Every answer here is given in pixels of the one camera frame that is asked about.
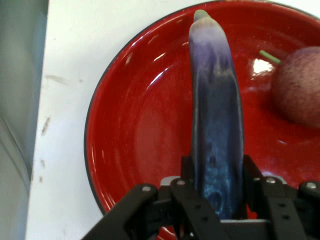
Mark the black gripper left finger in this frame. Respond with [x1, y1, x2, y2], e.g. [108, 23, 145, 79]
[81, 154, 234, 240]

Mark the purple toy eggplant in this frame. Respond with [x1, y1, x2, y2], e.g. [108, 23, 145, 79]
[188, 9, 245, 221]

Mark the red round plate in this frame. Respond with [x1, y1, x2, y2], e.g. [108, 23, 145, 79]
[83, 0, 320, 240]

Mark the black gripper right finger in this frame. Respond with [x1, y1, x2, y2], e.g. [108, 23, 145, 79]
[241, 153, 320, 240]

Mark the pink toy lychee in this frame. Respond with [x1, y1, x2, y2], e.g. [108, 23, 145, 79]
[258, 46, 320, 130]

